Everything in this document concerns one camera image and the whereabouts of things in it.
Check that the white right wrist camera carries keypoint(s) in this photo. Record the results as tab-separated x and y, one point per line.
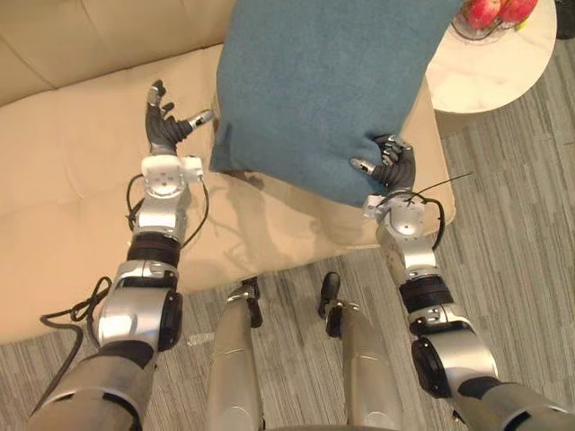
373	206

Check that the right dark robot foot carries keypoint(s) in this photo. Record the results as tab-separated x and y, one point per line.
331	287

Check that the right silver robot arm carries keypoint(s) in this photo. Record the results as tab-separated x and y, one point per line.
420	260

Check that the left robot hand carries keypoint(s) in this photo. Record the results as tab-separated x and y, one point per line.
159	132

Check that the beige leather sofa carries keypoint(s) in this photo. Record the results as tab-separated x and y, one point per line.
67	179

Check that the left dark robot foot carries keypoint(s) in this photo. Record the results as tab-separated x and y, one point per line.
250	284

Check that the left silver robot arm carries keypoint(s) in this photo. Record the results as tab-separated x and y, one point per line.
148	220

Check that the dark robot foot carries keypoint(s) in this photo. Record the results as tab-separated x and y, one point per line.
331	287
250	284

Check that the silver robot leg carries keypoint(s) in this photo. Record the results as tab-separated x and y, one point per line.
233	359
359	359

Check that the green fruit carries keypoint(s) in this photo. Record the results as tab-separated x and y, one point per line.
520	25

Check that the dark robot torso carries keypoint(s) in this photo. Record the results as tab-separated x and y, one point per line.
310	427

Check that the blue fabric cushion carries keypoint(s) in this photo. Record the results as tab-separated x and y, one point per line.
314	90

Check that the left silver robot leg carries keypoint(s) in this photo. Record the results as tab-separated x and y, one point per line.
233	359

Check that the right silver robot leg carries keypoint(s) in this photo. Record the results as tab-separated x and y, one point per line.
359	359

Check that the dark furniture piece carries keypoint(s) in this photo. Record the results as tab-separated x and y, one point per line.
567	18

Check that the red apple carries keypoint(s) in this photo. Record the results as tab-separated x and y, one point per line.
519	9
483	11

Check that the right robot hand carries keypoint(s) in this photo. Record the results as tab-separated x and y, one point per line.
397	170

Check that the round white marble table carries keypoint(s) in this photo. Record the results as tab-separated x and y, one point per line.
494	67

